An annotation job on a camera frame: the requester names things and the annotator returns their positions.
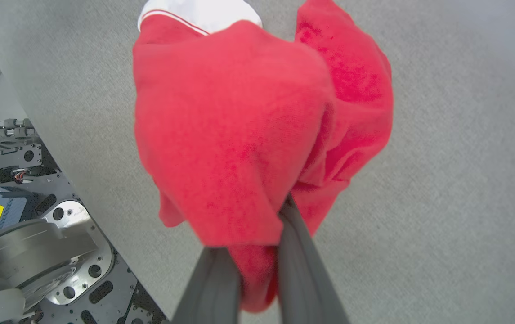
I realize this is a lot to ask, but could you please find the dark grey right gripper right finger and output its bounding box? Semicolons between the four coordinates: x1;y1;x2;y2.
277;194;350;324

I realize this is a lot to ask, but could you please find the black perforated wheel bracket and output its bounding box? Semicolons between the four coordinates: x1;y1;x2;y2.
0;142;43;179

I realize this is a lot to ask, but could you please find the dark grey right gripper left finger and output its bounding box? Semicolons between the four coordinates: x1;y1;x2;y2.
172;246;242;324

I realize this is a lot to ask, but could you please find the black omni wheel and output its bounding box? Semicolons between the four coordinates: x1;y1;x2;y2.
0;118;38;152

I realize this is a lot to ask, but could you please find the red and white garment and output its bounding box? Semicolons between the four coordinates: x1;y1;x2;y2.
132;0;394;314

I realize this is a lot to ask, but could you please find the blue box with yellow label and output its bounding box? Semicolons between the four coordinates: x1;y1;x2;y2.
0;186;29;238

